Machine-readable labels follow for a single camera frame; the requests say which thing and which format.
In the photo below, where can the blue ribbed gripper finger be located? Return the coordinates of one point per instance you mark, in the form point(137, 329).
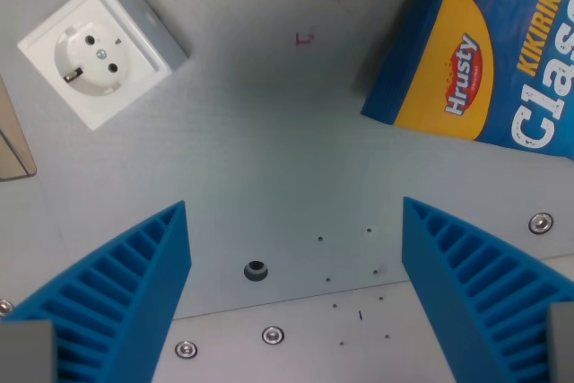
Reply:
point(112, 284)
point(471, 284)

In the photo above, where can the white wall power socket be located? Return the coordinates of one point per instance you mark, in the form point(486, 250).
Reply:
point(101, 52)

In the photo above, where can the beige wooden board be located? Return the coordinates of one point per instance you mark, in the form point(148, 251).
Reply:
point(11, 141)

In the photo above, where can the blue Hrusty snack bag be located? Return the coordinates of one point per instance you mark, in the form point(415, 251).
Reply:
point(484, 55)

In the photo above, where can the silver countersunk screw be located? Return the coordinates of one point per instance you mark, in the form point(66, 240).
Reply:
point(4, 306)
point(272, 335)
point(185, 349)
point(540, 223)

